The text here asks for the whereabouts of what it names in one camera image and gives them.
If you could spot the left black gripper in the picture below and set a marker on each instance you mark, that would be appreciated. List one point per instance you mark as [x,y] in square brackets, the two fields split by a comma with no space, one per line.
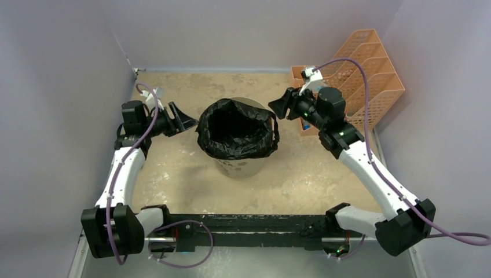
[183,121]

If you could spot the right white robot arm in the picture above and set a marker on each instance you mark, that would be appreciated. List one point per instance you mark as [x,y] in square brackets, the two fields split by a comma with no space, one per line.
[399,225]

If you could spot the black plastic trash bag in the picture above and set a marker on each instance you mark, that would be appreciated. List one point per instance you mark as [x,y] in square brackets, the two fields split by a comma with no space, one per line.
[210,147]

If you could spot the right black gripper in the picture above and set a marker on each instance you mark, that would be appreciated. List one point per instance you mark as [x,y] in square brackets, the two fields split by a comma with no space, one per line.
[280,107]

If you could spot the blue small bottle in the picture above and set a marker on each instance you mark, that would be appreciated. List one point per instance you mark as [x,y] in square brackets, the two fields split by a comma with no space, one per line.
[305,124]

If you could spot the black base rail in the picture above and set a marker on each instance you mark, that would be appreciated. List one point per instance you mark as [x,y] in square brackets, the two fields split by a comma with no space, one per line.
[310,232]

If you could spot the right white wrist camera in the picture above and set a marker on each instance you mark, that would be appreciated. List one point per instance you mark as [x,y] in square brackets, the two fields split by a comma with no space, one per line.
[313,80]

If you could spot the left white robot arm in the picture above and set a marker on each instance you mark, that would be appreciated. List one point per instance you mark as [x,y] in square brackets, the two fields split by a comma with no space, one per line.
[111,227]

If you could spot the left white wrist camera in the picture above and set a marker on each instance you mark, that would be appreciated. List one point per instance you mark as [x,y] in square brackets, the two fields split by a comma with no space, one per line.
[150,98]

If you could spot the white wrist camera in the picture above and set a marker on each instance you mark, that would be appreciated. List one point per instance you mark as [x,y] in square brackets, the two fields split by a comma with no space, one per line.
[313,80]
[150,98]

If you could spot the beige round trash bin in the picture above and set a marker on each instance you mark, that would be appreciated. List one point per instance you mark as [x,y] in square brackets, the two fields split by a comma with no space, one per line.
[239,167]

